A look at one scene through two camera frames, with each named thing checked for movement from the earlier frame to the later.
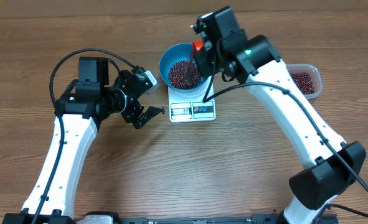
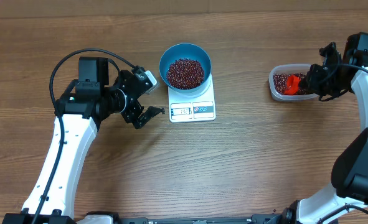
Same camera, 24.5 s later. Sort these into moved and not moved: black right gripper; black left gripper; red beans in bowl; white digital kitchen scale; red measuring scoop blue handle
Moved: black right gripper; red measuring scoop blue handle
Not moved: black left gripper; red beans in bowl; white digital kitchen scale
